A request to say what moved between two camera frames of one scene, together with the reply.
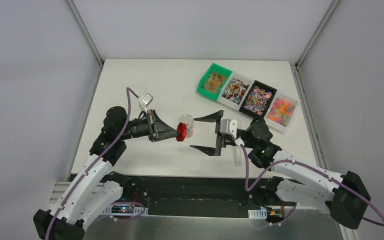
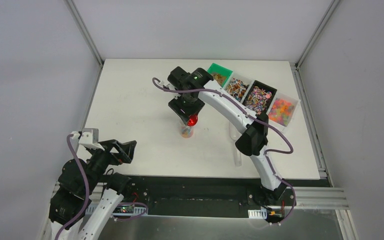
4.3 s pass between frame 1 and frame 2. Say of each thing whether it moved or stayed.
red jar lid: moved
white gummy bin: stayed
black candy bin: stayed
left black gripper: moved
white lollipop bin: stayed
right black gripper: moved
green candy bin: stayed
